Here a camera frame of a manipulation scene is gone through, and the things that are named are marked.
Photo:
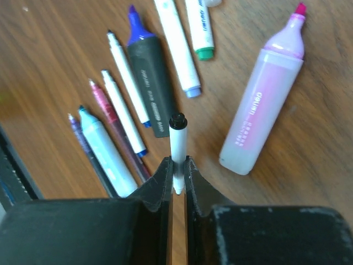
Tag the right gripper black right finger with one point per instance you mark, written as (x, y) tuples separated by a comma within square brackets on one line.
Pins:
[(219, 231)]

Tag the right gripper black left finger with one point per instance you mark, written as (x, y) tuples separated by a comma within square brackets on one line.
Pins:
[(132, 230)]

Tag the light blue highlighter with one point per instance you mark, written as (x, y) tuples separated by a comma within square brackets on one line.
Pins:
[(107, 154)]

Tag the black cap whiteboard marker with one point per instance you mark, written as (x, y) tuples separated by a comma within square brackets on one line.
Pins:
[(178, 134)]

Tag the red gel pen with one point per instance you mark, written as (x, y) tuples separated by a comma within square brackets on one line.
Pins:
[(115, 123)]

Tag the dark purple gel pen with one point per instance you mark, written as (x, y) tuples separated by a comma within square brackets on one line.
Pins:
[(77, 130)]

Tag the purple black highlighter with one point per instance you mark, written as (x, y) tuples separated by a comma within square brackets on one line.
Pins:
[(151, 73)]

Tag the blue cap whiteboard marker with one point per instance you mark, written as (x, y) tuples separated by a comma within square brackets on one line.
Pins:
[(128, 78)]

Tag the pink highlighter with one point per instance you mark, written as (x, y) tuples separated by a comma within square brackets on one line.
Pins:
[(272, 78)]

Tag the green cap white marker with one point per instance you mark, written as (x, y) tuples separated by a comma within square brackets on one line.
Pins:
[(200, 29)]

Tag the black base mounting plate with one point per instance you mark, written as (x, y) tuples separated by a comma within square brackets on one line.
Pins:
[(17, 185)]

